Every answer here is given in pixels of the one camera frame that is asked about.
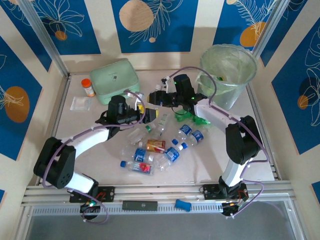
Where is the clear bottle green cap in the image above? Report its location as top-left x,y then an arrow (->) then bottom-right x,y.
144,124 -> 166,138

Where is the red gold drink carton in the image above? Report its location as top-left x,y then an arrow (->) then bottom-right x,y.
146,139 -> 166,154

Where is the blue label bottle white cap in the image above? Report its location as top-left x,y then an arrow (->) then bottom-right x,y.
121,146 -> 156,163
156,146 -> 181,172

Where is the green plastic soda bottle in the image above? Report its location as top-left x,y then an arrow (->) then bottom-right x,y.
174,109 -> 211,126

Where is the clear bin with green liner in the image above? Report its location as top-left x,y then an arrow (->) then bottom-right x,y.
196,44 -> 258,111

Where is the mint green zip pouch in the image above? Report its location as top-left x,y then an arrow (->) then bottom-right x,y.
89,58 -> 141,105

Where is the orange lid pill bottle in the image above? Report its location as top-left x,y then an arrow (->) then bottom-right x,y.
81,78 -> 96,98

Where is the small clear plastic packet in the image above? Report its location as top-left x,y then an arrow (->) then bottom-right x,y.
69,96 -> 92,112

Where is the red blue label bottle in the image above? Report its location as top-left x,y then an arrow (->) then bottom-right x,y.
120,160 -> 155,177

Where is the black rectangular bar device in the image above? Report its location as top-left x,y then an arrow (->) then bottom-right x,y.
121,200 -> 159,210

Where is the blue bone-shaped object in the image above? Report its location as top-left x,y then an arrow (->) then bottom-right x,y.
174,198 -> 193,213

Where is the left controller board green light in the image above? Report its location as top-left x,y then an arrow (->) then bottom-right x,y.
79,201 -> 101,221

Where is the right controller board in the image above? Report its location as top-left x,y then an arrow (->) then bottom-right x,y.
221,199 -> 250,220

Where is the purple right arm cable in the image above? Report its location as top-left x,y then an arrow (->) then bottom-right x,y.
169,65 -> 271,220

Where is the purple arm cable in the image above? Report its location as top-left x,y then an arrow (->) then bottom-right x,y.
42,89 -> 148,225
169,65 -> 271,220

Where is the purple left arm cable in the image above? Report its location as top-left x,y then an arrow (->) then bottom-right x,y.
42,89 -> 148,225

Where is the aluminium side rail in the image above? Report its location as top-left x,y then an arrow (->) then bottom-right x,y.
14,74 -> 72,240
246,83 -> 283,181

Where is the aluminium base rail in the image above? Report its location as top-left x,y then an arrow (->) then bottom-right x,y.
21,181 -> 297,201

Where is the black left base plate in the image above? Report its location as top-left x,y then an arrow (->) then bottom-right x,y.
69,186 -> 116,203

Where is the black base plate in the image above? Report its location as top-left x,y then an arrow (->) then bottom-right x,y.
69,186 -> 116,203
202,184 -> 249,201

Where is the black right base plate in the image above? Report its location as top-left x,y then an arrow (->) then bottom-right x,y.
202,184 -> 249,201

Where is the aluminium frame post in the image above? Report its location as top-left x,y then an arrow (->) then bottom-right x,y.
17,0 -> 72,78
251,0 -> 291,61

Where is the grey slotted cable duct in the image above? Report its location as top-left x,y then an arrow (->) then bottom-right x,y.
32,201 -> 292,216

